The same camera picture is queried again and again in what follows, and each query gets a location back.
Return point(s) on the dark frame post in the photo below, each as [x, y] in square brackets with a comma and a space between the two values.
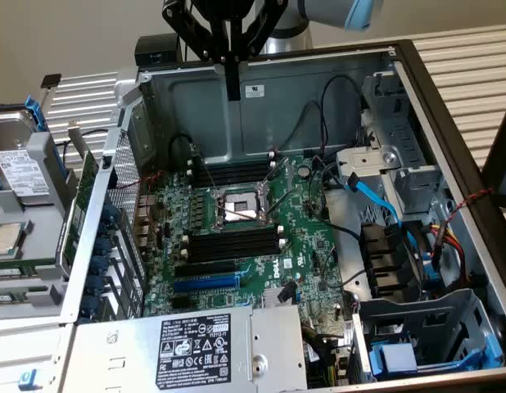
[500, 155]

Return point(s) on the green RAM stick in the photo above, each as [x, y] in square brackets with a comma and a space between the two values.
[1, 299]
[9, 273]

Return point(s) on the green graphics card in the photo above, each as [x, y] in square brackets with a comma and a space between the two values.
[81, 204]

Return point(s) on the black RAM slot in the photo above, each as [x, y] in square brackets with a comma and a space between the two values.
[232, 174]
[234, 241]
[236, 248]
[232, 168]
[232, 179]
[236, 255]
[232, 162]
[232, 234]

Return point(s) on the silver hard disk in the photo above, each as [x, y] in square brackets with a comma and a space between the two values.
[15, 172]

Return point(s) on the open metal PC case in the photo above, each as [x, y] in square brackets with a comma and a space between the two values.
[204, 114]

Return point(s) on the grey parts rack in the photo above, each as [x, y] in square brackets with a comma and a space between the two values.
[40, 229]

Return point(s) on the blue disk tray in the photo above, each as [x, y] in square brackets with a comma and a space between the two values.
[396, 356]

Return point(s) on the black box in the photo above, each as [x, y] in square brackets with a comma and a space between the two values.
[154, 51]

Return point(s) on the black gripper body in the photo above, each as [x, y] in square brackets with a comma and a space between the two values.
[222, 8]

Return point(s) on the metal CPU socket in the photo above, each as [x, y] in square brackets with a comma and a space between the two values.
[240, 202]

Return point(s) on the long black expansion slot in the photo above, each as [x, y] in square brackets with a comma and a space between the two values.
[206, 269]

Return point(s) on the green motherboard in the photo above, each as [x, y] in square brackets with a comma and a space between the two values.
[310, 254]

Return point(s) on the silver power supply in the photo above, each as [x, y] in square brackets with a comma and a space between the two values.
[126, 356]

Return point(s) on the silver CPU chip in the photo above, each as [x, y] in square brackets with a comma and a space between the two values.
[5, 239]

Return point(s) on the short black expansion slot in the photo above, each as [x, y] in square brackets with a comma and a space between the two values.
[181, 302]

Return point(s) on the metal locking lever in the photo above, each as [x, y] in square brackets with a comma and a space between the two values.
[276, 170]
[282, 203]

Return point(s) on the grey disk bay cage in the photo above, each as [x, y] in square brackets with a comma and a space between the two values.
[425, 311]

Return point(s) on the blue case latch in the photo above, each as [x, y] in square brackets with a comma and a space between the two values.
[28, 378]

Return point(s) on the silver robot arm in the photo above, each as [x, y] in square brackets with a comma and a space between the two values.
[318, 12]

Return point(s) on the blue expansion slot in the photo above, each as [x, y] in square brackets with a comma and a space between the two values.
[204, 283]

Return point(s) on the blue disk carrier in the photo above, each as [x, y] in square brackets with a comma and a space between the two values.
[36, 116]

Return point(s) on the metal disk bay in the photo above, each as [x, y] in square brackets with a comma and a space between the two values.
[416, 180]

